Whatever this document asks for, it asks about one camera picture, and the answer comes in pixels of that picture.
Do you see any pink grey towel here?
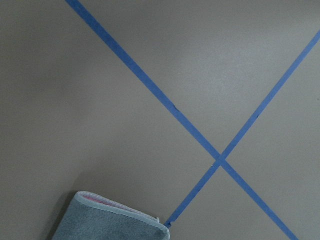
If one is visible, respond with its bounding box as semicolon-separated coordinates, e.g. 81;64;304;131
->
52;191;170;240

